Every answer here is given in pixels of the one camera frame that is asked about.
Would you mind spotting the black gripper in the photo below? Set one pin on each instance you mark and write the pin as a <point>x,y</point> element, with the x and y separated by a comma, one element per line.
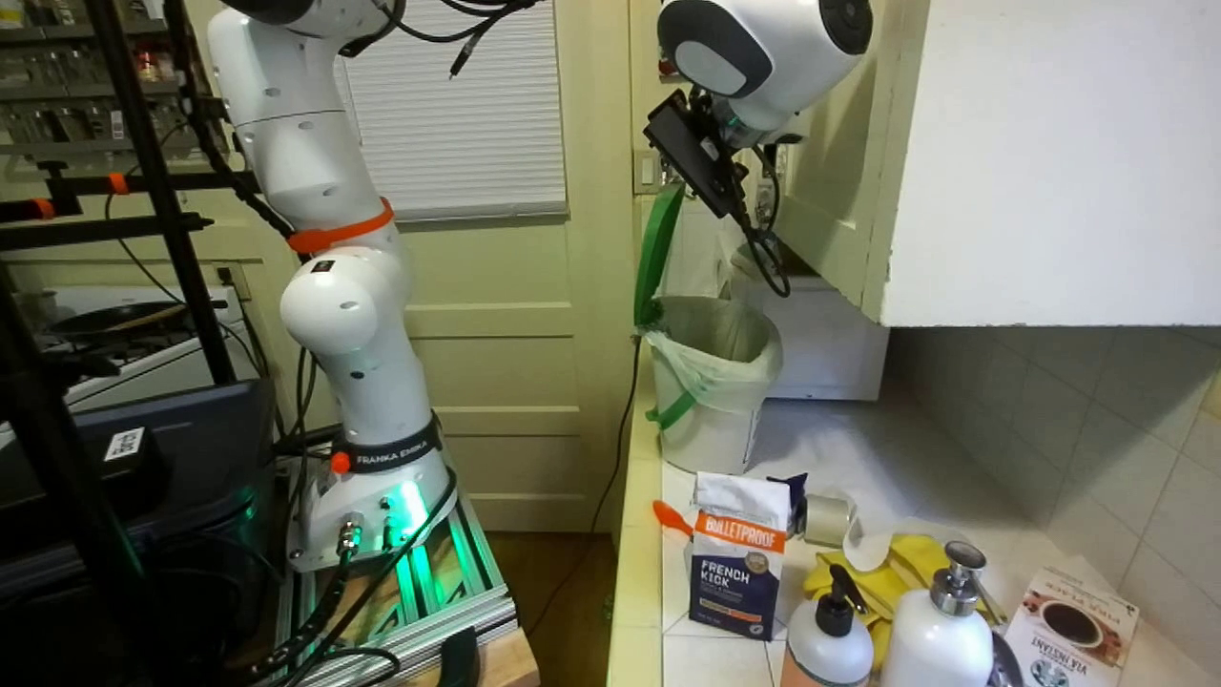
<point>754,176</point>

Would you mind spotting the green trash can lid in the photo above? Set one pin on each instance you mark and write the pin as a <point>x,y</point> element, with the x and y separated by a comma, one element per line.
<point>657,255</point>

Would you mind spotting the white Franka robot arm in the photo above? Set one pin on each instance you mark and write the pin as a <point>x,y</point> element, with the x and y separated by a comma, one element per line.
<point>346,319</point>

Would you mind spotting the white trash can body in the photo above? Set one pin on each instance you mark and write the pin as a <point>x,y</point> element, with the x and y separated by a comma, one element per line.
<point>711,434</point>

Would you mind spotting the white window blind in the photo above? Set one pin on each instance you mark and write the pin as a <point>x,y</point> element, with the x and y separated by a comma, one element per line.
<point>483,128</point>

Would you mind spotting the dark blue whale tail holder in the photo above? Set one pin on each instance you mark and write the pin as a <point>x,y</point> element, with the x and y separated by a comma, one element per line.
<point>798,502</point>

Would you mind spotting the orange spatula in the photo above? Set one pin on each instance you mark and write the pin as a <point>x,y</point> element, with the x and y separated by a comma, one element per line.
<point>672,522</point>

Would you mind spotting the white curved dish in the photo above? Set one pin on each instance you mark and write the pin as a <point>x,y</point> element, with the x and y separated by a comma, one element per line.
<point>863,544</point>

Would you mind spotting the blue orange coffee bag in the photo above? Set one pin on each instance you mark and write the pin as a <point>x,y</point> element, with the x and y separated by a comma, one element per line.
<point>736,578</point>

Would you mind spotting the white spray bottle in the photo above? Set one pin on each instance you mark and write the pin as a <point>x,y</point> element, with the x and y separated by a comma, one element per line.
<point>824,643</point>

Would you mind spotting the white pump soap bottle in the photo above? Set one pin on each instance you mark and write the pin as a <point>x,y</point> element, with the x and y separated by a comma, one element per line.
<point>941,634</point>

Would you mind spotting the wooden base block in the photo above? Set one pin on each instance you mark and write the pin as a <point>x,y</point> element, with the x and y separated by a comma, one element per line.
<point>508,661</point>

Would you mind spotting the white coffee picture box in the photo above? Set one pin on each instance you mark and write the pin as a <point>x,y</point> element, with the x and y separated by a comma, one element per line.
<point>1074,624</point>

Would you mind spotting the black metal rack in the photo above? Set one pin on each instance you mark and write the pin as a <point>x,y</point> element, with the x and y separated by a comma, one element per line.
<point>203,307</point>

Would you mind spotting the dark monitor with QR label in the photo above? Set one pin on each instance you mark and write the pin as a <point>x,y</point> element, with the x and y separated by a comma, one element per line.
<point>203,461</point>

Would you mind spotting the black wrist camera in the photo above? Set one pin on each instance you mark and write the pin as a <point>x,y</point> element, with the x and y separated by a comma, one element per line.
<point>692,148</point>

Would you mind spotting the white wall outlet plate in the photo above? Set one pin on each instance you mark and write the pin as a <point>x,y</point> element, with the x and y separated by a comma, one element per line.
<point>648,168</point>

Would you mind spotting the cream panelled door with frame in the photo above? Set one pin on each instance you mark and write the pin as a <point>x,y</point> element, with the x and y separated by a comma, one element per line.
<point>535,357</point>

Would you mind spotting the cream wall cabinet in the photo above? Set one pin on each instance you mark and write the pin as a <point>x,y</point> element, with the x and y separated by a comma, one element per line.
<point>1055,153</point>

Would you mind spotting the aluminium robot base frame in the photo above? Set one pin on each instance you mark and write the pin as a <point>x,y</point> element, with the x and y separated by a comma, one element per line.
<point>423,586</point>

